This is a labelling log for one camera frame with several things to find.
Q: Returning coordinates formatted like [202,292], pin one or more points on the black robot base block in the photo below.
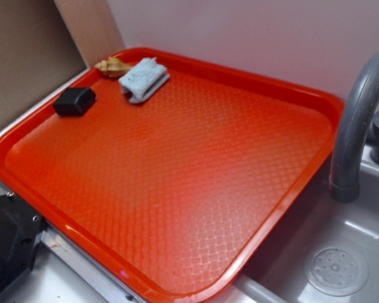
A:
[21,229]

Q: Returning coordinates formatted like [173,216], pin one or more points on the light blue folded cloth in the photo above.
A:
[143,80]

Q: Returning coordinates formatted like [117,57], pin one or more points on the red plastic serving tray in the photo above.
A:
[175,195]

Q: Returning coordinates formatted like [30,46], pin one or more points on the tan conch seashell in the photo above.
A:
[113,67]

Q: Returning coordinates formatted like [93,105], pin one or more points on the small black plastic block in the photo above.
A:
[74,101]

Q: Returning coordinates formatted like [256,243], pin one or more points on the grey plastic sink basin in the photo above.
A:
[276,271]

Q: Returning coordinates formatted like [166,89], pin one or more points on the brown cardboard panel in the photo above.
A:
[43,44]

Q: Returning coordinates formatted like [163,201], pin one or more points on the round grey sink drain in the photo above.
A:
[335,270]

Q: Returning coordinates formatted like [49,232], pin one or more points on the grey curved sink faucet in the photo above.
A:
[355,125]

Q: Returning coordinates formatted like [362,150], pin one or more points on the silver aluminium frame rail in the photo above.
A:
[90,272]

